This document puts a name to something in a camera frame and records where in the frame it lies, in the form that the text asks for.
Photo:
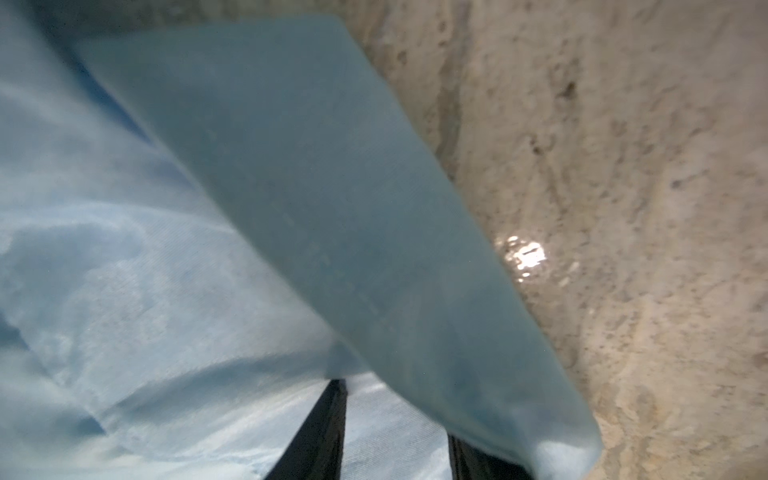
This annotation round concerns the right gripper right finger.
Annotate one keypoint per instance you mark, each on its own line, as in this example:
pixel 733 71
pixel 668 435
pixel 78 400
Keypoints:
pixel 469 463

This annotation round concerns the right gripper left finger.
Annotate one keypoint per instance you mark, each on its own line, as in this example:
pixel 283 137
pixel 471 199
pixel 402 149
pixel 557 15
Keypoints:
pixel 316 451

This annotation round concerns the light blue long sleeve shirt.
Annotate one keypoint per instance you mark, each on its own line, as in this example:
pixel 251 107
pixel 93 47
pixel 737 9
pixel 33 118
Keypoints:
pixel 202 226

